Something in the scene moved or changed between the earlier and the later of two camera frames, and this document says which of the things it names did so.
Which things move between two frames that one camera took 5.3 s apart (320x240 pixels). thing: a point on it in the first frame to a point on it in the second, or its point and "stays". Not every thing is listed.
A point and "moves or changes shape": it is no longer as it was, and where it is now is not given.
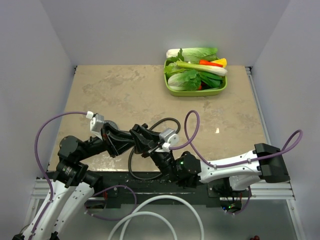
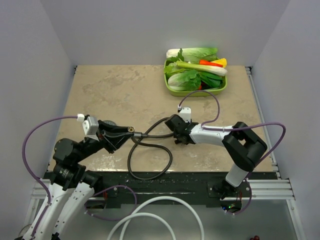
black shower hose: (131, 155) moves or changes shape
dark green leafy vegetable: (214, 81) stays
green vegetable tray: (195, 93) stays
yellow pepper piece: (222, 61) stays
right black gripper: (144, 146) to (175, 135)
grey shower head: (111, 122) stays
